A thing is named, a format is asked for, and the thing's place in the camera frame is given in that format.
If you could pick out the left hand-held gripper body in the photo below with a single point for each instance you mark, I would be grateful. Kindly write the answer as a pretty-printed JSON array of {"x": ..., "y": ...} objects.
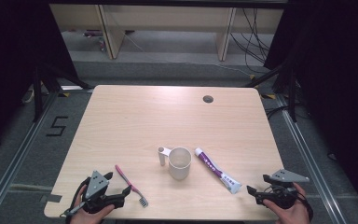
[{"x": 97, "y": 186}]

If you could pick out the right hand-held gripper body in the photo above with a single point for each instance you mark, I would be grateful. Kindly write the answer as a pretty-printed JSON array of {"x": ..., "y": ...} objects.
[{"x": 287, "y": 177}]

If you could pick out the pink toothbrush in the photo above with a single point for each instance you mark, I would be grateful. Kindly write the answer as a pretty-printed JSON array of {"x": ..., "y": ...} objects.
[{"x": 127, "y": 182}]

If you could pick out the white and purple toothpaste tube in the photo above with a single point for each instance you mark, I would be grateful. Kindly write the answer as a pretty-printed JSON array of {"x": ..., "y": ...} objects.
[{"x": 214, "y": 168}]

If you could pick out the person's left hand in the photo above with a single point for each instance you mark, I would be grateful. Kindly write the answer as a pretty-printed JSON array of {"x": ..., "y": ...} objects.
[{"x": 88, "y": 218}]

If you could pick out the person's right hand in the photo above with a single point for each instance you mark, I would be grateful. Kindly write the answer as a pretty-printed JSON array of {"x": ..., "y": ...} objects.
[{"x": 292, "y": 216}]

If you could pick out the grey tape strip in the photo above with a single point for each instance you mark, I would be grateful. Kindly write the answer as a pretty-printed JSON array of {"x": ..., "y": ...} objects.
[{"x": 51, "y": 198}]

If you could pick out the black metal stand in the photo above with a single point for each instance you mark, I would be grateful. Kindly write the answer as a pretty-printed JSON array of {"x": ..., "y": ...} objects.
[
  {"x": 292, "y": 99},
  {"x": 38, "y": 99}
]

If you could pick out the yellow and black floor tape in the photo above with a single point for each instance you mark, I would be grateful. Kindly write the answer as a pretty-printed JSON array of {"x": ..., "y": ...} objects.
[
  {"x": 64, "y": 94},
  {"x": 268, "y": 96}
]

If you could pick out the black curtain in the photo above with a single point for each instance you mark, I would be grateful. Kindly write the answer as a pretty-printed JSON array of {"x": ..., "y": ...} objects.
[
  {"x": 338, "y": 77},
  {"x": 9, "y": 62}
]

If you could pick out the light wooden shelf unit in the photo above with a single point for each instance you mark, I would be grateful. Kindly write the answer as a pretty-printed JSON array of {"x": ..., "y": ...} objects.
[{"x": 115, "y": 37}]

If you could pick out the aluminium floor rail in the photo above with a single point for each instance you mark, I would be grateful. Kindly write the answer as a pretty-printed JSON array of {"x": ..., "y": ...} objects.
[
  {"x": 18, "y": 155},
  {"x": 307, "y": 155}
]

